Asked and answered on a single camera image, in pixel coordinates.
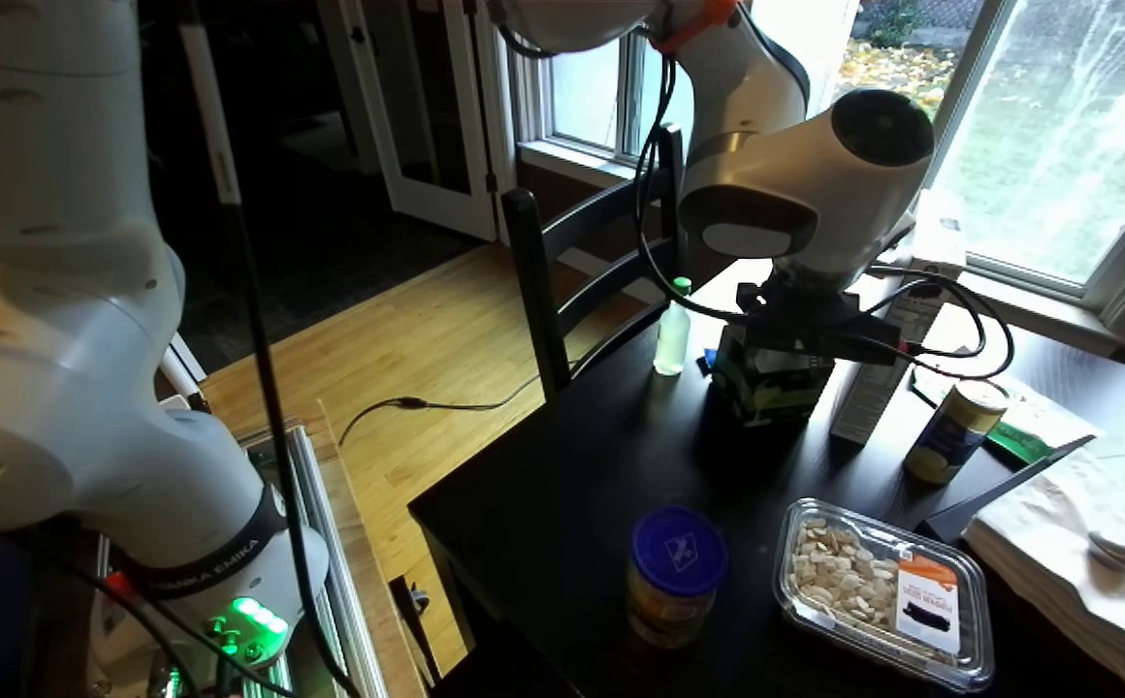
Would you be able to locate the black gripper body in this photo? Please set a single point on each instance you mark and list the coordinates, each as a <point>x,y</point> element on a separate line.
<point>794,317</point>

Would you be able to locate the small green-capped clear bottle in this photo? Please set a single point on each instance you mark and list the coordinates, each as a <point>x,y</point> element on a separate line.
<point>674,332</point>

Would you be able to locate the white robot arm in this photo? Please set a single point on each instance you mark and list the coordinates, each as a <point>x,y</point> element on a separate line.
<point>90,290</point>

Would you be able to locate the dark green bottle box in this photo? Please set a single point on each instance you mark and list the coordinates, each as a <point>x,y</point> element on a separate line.
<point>770,386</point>

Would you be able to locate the dark wooden chair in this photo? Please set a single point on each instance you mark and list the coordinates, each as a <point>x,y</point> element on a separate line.
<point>648,212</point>

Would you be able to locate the green flat object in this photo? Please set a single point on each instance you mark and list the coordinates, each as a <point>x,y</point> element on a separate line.
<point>1021,447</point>

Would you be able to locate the blue-lid yellow jar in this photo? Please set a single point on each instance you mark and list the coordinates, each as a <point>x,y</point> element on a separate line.
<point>677,567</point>

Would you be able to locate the clear plastic food container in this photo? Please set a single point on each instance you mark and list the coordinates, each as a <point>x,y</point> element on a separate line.
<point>886,593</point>

